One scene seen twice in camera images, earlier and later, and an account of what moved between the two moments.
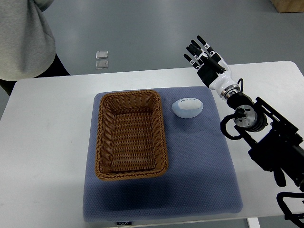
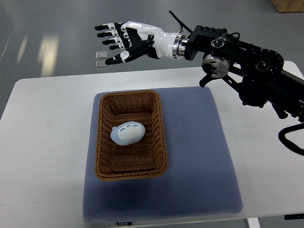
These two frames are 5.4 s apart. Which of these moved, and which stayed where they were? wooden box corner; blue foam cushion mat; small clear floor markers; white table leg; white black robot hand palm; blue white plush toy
Moved: blue white plush toy; white black robot hand palm
Stayed: white table leg; small clear floor markers; wooden box corner; blue foam cushion mat
